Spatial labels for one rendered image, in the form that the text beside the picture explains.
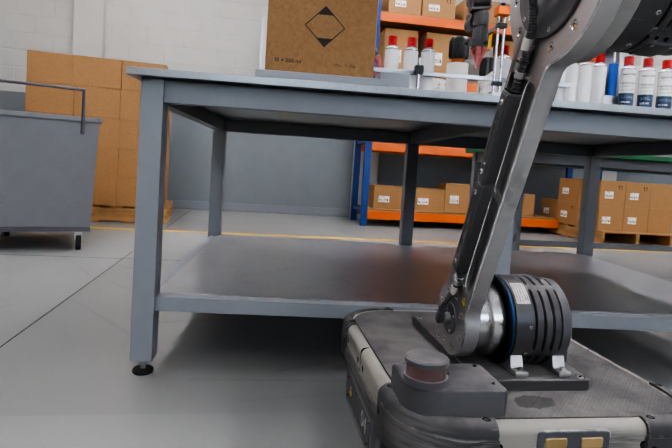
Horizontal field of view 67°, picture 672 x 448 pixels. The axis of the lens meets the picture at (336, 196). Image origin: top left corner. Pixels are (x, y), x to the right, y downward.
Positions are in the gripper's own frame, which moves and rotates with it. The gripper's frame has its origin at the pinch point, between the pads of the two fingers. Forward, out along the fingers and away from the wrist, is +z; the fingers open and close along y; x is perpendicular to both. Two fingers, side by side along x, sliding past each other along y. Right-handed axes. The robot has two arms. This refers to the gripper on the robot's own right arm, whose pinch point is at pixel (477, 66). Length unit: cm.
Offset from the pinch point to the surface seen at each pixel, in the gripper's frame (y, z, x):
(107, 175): 224, 63, -262
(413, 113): 34, 25, 49
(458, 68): 1.7, -2.1, -17.6
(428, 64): 21.0, 2.9, 8.8
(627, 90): -54, 6, 9
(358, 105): 50, 24, 48
